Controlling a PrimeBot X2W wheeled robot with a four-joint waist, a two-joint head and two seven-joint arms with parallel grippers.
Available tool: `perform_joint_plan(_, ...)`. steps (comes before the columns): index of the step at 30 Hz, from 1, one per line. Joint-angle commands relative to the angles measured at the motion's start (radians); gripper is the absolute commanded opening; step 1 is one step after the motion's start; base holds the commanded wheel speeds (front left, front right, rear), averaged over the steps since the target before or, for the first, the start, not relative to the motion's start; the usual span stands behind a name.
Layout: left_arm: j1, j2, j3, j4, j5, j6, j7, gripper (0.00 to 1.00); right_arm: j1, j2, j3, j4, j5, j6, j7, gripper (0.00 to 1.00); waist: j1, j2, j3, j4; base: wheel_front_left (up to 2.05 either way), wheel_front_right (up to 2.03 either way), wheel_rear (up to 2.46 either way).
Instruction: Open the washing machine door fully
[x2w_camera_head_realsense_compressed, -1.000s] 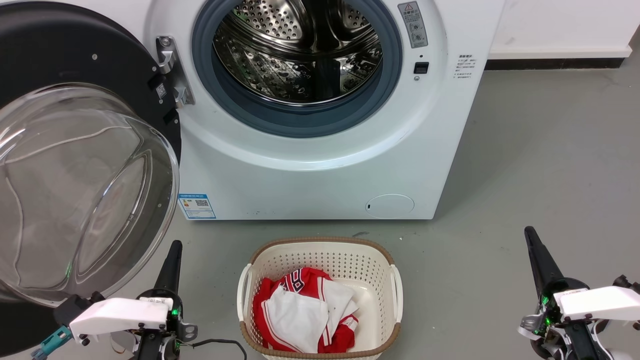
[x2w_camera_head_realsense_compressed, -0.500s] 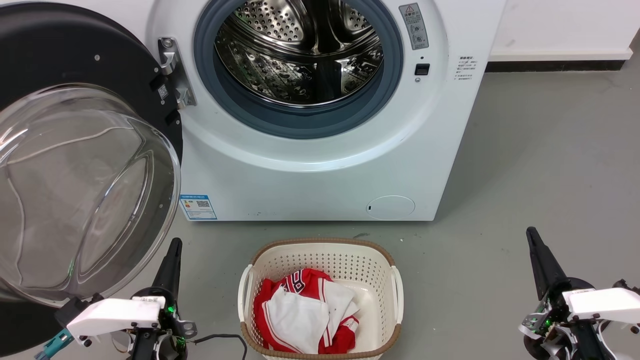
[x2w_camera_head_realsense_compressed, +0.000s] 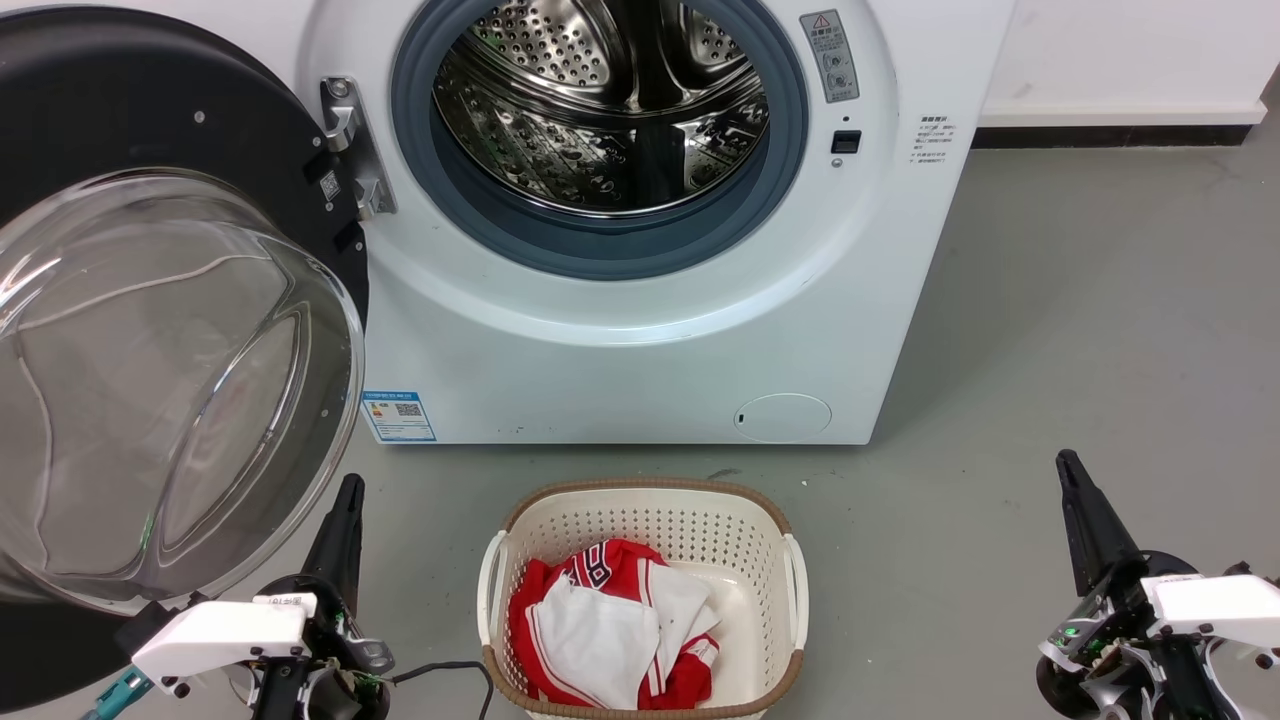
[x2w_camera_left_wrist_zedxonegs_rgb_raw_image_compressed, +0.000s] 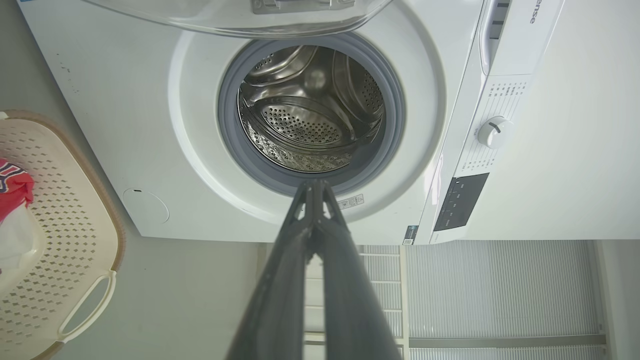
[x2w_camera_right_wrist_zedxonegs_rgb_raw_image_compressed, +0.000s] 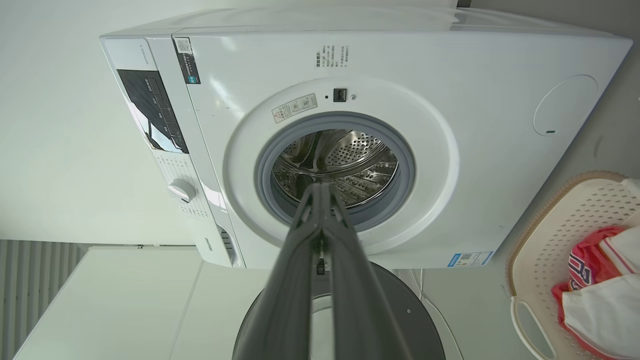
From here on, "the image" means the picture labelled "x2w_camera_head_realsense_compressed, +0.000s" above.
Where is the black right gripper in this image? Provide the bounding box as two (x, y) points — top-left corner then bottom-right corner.
(1034, 449), (1243, 720)

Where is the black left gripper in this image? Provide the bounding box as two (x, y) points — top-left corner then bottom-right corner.
(250, 475), (395, 720)

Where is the black round glass washer door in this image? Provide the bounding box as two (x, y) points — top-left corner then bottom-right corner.
(0, 5), (372, 713)

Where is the white front-load washing machine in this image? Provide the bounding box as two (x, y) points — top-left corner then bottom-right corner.
(168, 0), (1019, 447)

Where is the metal door hinge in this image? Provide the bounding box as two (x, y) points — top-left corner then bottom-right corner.
(319, 75), (399, 222)

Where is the blue energy label sticker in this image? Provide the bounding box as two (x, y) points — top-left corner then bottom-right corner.
(360, 390), (439, 444)

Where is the teal connector piece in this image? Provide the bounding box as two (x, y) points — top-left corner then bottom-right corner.
(80, 668), (154, 720)

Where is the red and white jersey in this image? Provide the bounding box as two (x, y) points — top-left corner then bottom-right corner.
(508, 539), (722, 712)

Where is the round white filter cover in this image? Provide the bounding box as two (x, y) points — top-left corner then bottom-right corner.
(734, 393), (834, 445)

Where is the cream plastic laundry basket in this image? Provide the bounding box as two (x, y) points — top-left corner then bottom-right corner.
(477, 477), (810, 720)

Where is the steel perforated washer drum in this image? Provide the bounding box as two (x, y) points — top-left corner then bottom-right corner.
(432, 0), (771, 216)

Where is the grey warning sticker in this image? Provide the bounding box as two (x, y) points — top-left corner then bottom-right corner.
(798, 9), (862, 105)

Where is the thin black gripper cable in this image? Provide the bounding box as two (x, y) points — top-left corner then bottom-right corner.
(388, 661), (497, 720)

